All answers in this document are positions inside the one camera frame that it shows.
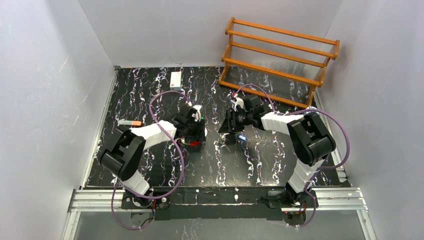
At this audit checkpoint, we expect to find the purple cable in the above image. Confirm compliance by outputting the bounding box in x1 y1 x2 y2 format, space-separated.
233 83 351 229
110 90 193 231

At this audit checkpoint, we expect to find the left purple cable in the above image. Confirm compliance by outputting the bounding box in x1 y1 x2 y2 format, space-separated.
110 90 193 231

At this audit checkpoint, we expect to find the orange wooden shelf rack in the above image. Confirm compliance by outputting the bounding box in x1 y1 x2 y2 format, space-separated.
218 17 341 108

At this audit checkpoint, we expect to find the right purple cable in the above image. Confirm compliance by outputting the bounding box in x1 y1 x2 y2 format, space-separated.
233 83 351 229

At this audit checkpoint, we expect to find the blue key tag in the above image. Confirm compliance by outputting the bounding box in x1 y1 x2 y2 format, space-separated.
237 134 248 142

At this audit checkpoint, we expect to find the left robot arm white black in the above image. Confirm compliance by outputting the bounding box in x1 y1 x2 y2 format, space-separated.
99 104 206 200

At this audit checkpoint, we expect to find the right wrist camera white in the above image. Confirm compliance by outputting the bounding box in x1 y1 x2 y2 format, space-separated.
230 93 245 112

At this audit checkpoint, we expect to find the steel key organizer red handle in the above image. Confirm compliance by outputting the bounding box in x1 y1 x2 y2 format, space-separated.
179 138 202 147

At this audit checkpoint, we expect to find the white red small box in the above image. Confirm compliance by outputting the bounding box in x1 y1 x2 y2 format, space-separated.
169 71 182 91

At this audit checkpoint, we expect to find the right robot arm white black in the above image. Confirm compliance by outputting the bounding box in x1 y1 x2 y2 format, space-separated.
218 94 336 205

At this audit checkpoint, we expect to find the aluminium frame rail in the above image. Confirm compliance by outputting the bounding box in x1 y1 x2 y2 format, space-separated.
62 186 376 240

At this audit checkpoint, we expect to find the orange grey marker pen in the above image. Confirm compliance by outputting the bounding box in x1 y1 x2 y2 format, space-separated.
118 119 142 127

